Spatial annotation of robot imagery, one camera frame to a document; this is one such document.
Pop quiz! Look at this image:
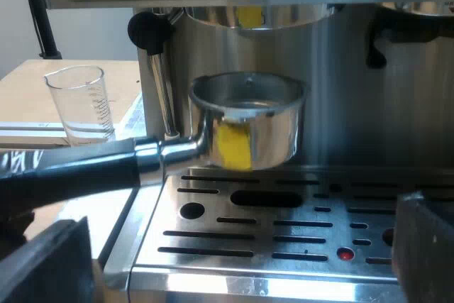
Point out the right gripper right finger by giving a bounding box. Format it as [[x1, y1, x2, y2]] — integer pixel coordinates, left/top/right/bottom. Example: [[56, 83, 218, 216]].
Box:
[[391, 190, 454, 303]]

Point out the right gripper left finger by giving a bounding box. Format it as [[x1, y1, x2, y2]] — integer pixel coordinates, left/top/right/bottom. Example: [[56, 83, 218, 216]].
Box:
[[0, 215, 94, 303]]

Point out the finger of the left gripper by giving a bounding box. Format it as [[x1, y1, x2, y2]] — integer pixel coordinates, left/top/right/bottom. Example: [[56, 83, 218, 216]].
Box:
[[0, 209, 36, 249]]

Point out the filter holder with red-ended handle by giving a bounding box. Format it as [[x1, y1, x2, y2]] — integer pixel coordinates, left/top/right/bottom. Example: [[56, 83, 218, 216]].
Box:
[[0, 72, 308, 214]]

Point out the steel espresso machine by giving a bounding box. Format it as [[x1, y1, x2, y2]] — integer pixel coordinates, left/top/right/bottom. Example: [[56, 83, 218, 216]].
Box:
[[39, 0, 454, 303]]

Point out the clear measuring glass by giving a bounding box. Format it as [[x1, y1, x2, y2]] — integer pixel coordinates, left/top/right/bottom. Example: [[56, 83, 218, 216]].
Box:
[[43, 65, 116, 143]]

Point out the black tripod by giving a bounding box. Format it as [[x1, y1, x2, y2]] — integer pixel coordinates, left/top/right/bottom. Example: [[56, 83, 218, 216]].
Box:
[[19, 0, 64, 60]]

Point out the aluminium rail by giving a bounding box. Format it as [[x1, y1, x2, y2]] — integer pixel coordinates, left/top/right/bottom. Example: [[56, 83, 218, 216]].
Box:
[[0, 121, 69, 148]]

